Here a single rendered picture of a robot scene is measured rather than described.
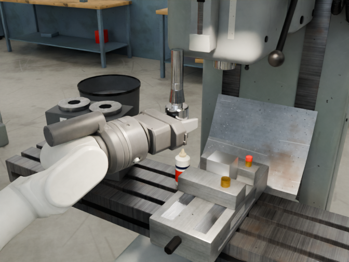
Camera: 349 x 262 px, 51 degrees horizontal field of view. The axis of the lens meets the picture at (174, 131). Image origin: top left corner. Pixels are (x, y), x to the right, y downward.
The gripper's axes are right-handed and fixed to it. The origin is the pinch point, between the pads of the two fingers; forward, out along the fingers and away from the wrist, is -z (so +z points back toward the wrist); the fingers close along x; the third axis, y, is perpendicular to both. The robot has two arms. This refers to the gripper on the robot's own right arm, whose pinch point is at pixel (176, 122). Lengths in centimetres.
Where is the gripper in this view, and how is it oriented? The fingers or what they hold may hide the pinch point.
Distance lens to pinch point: 74.7
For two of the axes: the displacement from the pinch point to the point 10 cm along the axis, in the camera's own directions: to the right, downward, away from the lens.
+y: 0.0, 9.1, 4.3
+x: -6.8, -3.1, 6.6
